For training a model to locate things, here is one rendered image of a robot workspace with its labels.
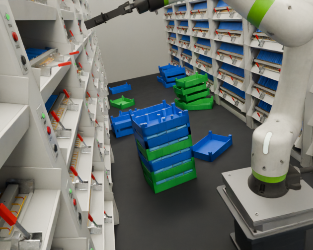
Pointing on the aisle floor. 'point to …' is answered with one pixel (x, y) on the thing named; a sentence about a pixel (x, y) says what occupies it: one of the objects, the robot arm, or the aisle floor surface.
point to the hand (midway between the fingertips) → (94, 22)
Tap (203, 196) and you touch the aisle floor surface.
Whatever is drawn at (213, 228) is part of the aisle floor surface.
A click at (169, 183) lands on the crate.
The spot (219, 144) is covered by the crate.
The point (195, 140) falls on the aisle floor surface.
